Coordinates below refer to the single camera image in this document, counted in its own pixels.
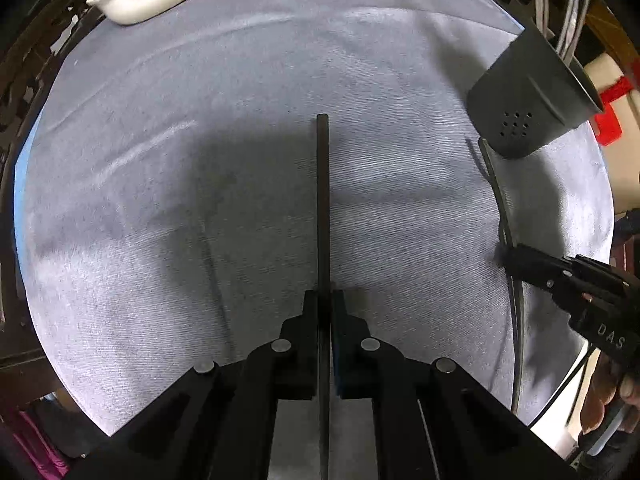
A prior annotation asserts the grey metal utensil holder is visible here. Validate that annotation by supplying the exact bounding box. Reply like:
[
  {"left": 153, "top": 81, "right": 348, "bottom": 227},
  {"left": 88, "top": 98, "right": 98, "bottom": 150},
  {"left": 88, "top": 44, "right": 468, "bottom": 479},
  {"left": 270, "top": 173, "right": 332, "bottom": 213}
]
[{"left": 467, "top": 22, "right": 607, "bottom": 160}]

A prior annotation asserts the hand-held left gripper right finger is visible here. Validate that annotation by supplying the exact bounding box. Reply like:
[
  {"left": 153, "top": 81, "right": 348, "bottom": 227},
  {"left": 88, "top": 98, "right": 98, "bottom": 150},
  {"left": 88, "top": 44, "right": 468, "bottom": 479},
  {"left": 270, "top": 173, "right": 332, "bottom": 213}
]
[{"left": 330, "top": 290, "right": 581, "bottom": 480}]

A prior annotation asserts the person's right hand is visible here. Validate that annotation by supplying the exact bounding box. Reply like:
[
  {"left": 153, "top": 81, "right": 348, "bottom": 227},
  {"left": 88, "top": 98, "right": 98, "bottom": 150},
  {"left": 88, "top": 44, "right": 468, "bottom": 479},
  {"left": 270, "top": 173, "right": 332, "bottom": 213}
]
[{"left": 577, "top": 355, "right": 640, "bottom": 437}]

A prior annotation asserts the blue table cover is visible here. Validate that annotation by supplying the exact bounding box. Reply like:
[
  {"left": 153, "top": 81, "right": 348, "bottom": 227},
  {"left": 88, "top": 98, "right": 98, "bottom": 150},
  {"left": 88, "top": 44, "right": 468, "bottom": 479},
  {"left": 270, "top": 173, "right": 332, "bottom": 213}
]
[{"left": 12, "top": 110, "right": 41, "bottom": 201}]

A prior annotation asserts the dark curved chopstick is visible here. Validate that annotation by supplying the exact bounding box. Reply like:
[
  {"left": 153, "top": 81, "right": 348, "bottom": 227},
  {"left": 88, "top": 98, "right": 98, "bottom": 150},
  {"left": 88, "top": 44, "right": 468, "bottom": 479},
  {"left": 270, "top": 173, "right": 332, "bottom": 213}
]
[{"left": 477, "top": 137, "right": 518, "bottom": 413}]

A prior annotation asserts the black cable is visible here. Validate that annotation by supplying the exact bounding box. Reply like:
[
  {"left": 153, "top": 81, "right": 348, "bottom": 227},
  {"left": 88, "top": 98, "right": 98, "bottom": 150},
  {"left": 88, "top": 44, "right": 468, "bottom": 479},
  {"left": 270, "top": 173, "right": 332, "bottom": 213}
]
[{"left": 527, "top": 342, "right": 593, "bottom": 461}]

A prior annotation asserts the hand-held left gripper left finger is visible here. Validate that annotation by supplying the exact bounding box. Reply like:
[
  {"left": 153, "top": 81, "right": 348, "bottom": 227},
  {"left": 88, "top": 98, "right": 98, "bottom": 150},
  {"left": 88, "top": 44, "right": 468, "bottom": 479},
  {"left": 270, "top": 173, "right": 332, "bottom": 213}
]
[{"left": 65, "top": 290, "right": 321, "bottom": 480}]

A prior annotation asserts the white stool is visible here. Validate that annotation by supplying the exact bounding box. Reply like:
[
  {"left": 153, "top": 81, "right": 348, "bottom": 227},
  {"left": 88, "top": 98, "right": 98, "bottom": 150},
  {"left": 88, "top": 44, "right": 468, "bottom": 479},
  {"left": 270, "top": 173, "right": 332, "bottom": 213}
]
[{"left": 582, "top": 52, "right": 631, "bottom": 96}]

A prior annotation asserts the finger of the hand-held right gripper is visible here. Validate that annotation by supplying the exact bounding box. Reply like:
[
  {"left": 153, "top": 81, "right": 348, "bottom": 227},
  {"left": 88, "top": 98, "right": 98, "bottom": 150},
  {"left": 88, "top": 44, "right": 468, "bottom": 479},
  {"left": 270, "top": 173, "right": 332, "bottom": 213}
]
[
  {"left": 500, "top": 255, "right": 576, "bottom": 306},
  {"left": 515, "top": 244, "right": 583, "bottom": 276}
]

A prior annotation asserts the red plastic stool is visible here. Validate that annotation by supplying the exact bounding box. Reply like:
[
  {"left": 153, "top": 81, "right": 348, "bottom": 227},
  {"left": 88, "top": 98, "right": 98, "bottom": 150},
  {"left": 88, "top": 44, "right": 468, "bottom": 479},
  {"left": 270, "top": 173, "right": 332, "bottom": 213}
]
[{"left": 595, "top": 76, "right": 638, "bottom": 146}]

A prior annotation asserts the person's pink clothing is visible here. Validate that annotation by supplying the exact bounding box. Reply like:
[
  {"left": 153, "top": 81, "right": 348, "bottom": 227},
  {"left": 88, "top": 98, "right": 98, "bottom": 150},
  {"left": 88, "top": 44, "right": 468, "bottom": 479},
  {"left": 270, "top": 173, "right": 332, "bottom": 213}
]
[{"left": 10, "top": 407, "right": 71, "bottom": 476}]

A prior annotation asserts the grey tablecloth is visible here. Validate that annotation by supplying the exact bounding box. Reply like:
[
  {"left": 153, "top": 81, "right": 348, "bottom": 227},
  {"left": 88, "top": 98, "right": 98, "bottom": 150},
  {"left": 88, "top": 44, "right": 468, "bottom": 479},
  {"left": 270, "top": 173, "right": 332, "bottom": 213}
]
[{"left": 15, "top": 0, "right": 616, "bottom": 441}]

